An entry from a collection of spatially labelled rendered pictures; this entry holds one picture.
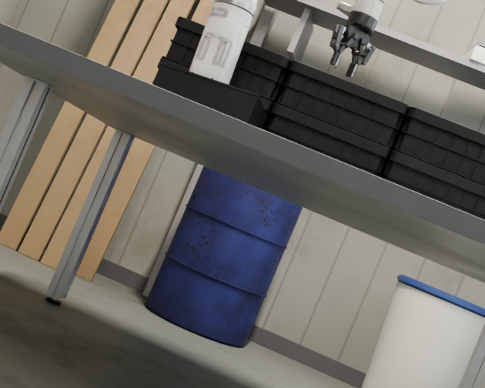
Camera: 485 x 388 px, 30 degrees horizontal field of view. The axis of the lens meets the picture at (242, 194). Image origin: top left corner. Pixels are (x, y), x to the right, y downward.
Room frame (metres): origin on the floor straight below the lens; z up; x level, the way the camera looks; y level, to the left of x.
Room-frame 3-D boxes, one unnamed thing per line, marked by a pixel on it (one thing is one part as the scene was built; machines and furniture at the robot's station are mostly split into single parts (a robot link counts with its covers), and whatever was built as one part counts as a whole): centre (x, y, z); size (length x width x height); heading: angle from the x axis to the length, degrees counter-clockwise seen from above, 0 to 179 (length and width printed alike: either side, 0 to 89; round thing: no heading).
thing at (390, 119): (2.30, -0.16, 0.87); 0.40 x 0.30 x 0.11; 171
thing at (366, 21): (2.33, -0.11, 1.10); 0.08 x 0.08 x 0.09
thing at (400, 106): (2.30, -0.16, 0.92); 0.40 x 0.30 x 0.02; 171
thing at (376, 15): (2.35, -0.10, 1.17); 0.11 x 0.09 x 0.06; 36
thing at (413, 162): (2.25, -0.46, 0.76); 0.40 x 0.30 x 0.12; 171
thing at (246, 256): (4.17, -0.03, 0.38); 0.51 x 0.51 x 0.76
